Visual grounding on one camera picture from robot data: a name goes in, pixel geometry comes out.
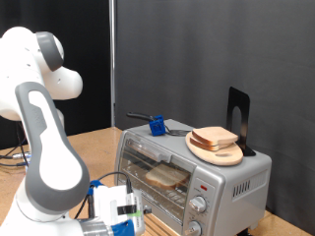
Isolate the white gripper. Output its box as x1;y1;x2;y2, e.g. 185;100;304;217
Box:
93;185;154;236

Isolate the white bread slice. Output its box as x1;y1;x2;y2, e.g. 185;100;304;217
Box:
145;162;192;191
188;137;232;152
191;126;239;148

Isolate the silver oven knob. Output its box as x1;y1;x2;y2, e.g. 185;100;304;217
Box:
189;195;208;214
184;219;203;236

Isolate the glass oven door with handle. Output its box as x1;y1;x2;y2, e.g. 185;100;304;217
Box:
116;131;198;227

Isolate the metal spatula with blue block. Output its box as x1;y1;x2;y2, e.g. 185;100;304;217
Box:
126;112;192;138

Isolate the silver toaster oven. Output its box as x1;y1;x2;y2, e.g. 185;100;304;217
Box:
114;118;273;236

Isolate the wooden crate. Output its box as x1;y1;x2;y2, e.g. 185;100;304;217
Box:
143;212;180;236

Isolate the round wooden cutting board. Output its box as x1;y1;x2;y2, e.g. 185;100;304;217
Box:
184;131;244;167

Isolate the vertical metal pole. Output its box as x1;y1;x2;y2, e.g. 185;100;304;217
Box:
108;0;117;128

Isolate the black metal bookend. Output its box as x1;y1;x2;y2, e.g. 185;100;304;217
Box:
225;87;257;157

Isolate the wire oven rack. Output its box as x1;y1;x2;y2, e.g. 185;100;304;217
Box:
122;161;192;214

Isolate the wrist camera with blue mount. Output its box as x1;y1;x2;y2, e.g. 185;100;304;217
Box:
111;192;146;236

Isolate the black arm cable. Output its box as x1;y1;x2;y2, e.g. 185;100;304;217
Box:
13;121;134;220

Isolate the blue cable clip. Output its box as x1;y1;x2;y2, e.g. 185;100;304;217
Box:
87;179;104;197

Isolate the grey base cable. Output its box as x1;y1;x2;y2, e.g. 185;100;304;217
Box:
0;151;30;160
0;160;28;168

